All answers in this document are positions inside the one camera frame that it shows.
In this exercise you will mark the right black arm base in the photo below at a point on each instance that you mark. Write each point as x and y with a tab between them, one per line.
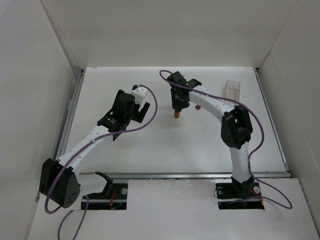
239	196

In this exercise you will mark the clear plastic container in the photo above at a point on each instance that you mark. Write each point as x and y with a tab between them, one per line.
232	90

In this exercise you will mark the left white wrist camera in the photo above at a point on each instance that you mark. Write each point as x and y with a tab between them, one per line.
139	93

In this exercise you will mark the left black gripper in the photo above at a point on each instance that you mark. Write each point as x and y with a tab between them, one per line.
136	110

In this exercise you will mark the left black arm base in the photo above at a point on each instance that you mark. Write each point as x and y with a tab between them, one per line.
116	196

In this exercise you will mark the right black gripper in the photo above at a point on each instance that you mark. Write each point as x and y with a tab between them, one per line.
179	103

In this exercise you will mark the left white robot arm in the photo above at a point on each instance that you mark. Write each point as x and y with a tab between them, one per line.
60	179

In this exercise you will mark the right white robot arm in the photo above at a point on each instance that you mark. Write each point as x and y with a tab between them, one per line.
236	125

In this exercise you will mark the aluminium table rail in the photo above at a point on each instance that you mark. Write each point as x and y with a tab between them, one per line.
259	175

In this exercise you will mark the orange wooden cylinder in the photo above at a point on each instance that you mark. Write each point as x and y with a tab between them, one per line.
177	114

